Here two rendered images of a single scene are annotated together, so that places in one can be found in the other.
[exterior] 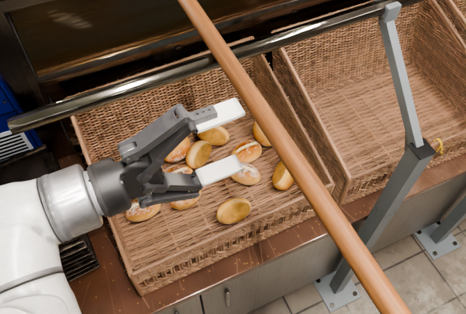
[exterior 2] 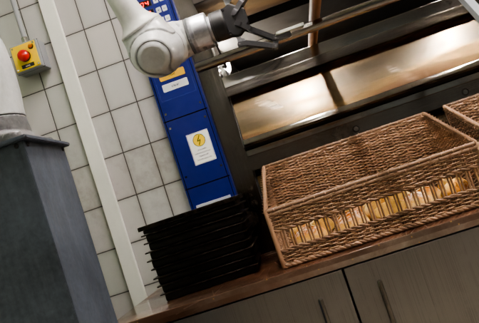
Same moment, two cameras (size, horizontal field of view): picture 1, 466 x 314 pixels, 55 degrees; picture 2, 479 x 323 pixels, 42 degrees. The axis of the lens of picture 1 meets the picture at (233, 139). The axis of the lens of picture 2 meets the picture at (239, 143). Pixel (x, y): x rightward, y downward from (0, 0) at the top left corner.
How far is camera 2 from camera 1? 1.48 m
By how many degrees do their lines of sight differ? 64
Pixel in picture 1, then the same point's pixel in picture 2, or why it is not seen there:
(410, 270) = not seen: outside the picture
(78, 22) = (274, 105)
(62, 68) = (260, 135)
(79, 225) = (196, 24)
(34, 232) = (174, 23)
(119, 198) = (217, 14)
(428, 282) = not seen: outside the picture
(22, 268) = not seen: hidden behind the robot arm
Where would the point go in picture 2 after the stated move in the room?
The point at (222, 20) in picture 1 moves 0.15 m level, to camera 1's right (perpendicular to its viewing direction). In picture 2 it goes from (383, 92) to (429, 75)
